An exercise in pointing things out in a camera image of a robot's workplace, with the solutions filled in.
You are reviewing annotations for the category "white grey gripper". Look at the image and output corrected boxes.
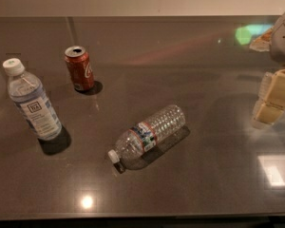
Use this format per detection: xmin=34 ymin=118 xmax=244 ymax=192
xmin=251 ymin=11 xmax=285 ymax=129

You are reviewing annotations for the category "clear crinkled water bottle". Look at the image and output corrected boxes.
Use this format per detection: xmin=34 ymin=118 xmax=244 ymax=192
xmin=107 ymin=104 xmax=190 ymax=173

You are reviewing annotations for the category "blue labelled water bottle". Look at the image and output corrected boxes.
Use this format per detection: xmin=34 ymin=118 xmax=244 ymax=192
xmin=3 ymin=58 xmax=62 ymax=141

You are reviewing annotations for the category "red soda can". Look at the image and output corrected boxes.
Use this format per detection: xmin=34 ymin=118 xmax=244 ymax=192
xmin=65 ymin=46 xmax=94 ymax=91

